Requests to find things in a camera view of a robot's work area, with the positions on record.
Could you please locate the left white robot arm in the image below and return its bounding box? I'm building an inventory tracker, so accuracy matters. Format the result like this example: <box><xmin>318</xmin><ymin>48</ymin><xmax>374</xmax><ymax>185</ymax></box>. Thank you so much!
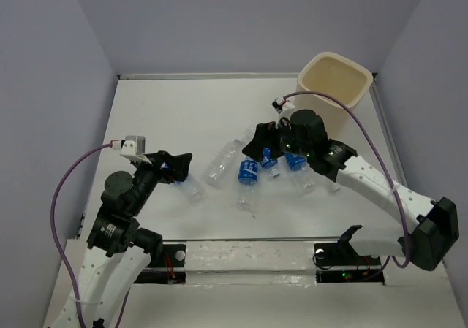
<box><xmin>52</xmin><ymin>150</ymin><xmax>192</xmax><ymax>327</ymax></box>

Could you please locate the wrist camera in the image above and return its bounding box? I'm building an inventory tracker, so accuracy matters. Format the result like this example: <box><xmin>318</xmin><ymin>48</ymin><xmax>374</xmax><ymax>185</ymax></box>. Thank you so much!
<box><xmin>120</xmin><ymin>135</ymin><xmax>149</xmax><ymax>162</ymax></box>
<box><xmin>272</xmin><ymin>96</ymin><xmax>295</xmax><ymax>115</ymax></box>

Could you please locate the center blue label bottle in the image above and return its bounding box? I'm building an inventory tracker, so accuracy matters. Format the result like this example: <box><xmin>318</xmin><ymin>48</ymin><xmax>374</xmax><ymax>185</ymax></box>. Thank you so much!
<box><xmin>236</xmin><ymin>156</ymin><xmax>259</xmax><ymax>212</ymax></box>

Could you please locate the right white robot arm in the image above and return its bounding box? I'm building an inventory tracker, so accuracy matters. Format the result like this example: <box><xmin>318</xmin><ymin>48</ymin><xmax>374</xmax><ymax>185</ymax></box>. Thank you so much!
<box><xmin>243</xmin><ymin>110</ymin><xmax>459</xmax><ymax>271</ymax></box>

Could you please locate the beige plastic bin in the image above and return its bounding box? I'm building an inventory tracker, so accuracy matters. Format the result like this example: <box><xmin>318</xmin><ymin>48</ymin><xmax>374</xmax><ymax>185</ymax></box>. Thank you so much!
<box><xmin>290</xmin><ymin>52</ymin><xmax>373</xmax><ymax>140</ymax></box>

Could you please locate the small blue label bottle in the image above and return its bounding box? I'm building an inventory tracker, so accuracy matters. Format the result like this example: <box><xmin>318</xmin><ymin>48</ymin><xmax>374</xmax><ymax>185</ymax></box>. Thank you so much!
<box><xmin>260</xmin><ymin>148</ymin><xmax>280</xmax><ymax>179</ymax></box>

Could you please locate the purple cable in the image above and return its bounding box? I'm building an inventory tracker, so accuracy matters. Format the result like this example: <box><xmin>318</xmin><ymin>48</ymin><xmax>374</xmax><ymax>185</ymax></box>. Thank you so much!
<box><xmin>283</xmin><ymin>91</ymin><xmax>412</xmax><ymax>269</ymax></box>
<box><xmin>50</xmin><ymin>142</ymin><xmax>131</xmax><ymax>328</ymax></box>

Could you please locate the right blue label bottle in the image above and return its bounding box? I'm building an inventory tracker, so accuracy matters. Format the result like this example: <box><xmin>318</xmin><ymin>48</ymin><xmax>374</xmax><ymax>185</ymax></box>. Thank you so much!
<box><xmin>284</xmin><ymin>153</ymin><xmax>315</xmax><ymax>196</ymax></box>

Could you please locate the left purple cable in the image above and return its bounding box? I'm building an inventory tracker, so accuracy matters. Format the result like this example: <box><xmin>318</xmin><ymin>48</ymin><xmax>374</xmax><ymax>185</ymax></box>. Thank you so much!
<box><xmin>50</xmin><ymin>142</ymin><xmax>131</xmax><ymax>328</ymax></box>

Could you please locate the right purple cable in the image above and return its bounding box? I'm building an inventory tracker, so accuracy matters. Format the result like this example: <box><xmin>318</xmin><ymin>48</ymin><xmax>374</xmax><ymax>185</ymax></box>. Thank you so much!
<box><xmin>283</xmin><ymin>91</ymin><xmax>412</xmax><ymax>269</ymax></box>

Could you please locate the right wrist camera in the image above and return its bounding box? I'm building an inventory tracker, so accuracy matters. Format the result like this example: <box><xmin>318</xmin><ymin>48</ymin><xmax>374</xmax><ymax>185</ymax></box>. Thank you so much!
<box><xmin>272</xmin><ymin>96</ymin><xmax>295</xmax><ymax>115</ymax></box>

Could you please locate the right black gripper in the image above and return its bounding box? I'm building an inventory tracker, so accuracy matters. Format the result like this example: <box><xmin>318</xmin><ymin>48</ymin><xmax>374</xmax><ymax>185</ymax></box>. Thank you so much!
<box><xmin>242</xmin><ymin>115</ymin><xmax>312</xmax><ymax>160</ymax></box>

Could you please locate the clear unlabeled bottle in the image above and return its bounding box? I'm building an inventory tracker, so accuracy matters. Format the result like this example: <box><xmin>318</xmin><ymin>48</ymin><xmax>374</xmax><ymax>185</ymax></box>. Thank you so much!
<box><xmin>203</xmin><ymin>139</ymin><xmax>243</xmax><ymax>188</ymax></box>
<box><xmin>243</xmin><ymin>125</ymin><xmax>256</xmax><ymax>144</ymax></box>

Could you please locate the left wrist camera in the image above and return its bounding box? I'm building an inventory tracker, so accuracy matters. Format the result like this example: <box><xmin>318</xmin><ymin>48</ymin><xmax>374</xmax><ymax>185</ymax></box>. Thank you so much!
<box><xmin>120</xmin><ymin>135</ymin><xmax>149</xmax><ymax>162</ymax></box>

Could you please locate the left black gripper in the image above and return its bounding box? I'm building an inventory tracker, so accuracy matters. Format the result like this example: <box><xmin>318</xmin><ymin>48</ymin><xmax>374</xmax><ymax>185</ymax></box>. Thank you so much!
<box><xmin>129</xmin><ymin>149</ymin><xmax>193</xmax><ymax>215</ymax></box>

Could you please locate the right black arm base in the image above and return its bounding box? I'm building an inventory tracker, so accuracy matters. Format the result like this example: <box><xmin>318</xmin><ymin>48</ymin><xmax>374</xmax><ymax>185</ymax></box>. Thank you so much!
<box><xmin>312</xmin><ymin>243</ymin><xmax>385</xmax><ymax>284</ymax></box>

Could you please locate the leftmost blue label bottle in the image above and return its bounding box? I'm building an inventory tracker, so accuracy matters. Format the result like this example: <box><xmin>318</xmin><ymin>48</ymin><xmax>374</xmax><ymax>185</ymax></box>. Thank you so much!
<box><xmin>173</xmin><ymin>175</ymin><xmax>205</xmax><ymax>205</ymax></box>

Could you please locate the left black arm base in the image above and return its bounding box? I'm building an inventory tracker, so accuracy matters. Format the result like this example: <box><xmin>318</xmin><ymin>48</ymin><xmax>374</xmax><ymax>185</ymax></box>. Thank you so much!
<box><xmin>134</xmin><ymin>243</ymin><xmax>186</xmax><ymax>285</ymax></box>

